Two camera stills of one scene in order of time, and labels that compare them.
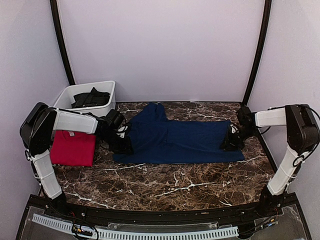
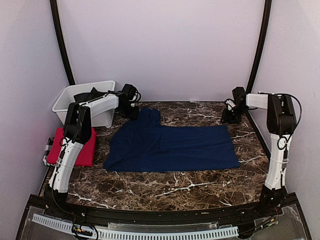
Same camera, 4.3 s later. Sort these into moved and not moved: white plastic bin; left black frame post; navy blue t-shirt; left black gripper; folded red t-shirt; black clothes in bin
Moved: left black gripper; navy blue t-shirt
Not moved: left black frame post; white plastic bin; folded red t-shirt; black clothes in bin
